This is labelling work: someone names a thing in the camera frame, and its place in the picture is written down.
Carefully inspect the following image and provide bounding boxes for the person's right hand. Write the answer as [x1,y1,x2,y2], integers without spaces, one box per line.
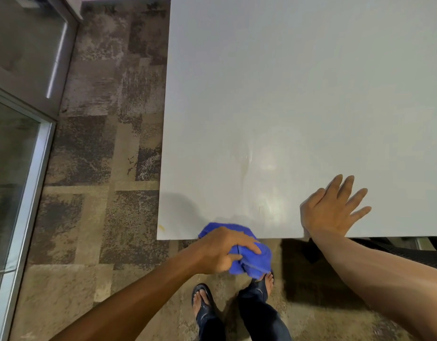
[300,175,372,238]

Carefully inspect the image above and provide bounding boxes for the person's left hand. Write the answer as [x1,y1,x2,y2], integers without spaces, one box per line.
[190,227,262,275]

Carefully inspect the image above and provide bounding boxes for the blue cleaning cloth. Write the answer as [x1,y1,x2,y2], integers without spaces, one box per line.
[198,222,273,280]

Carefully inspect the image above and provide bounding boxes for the person's right forearm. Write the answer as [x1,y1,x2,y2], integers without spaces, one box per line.
[308,230,437,341]

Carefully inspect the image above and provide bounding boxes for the person's left forearm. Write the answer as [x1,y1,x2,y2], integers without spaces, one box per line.
[49,244,206,341]

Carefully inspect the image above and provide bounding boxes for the black sandal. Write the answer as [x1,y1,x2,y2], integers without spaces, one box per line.
[192,283,216,327]
[247,271,275,303]

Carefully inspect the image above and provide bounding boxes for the person's right foot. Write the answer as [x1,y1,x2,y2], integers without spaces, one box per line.
[256,273,275,298]

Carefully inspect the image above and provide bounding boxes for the person's foot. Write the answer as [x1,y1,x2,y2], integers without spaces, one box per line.
[192,288,209,318]
[256,273,275,298]

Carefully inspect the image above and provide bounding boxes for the person's left foot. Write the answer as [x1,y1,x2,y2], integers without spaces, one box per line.
[192,288,209,318]

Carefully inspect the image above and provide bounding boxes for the dark blue trousers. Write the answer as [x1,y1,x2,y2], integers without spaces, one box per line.
[197,279,292,341]

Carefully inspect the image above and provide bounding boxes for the metal framed glass panel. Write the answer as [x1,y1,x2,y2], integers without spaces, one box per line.
[0,84,57,341]

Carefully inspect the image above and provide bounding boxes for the glass door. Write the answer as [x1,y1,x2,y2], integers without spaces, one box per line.
[0,0,80,119]

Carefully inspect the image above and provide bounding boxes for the metal door handle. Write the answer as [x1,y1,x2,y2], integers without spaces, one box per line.
[45,21,68,100]

